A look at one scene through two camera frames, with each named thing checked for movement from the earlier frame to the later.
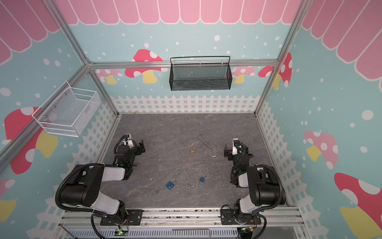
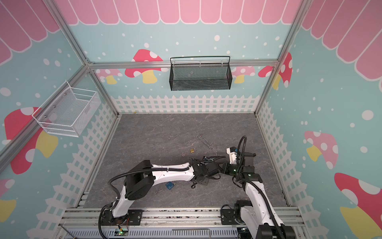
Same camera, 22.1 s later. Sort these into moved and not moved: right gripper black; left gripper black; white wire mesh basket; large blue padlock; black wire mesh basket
Moved: right gripper black; left gripper black
Not moved: large blue padlock; white wire mesh basket; black wire mesh basket
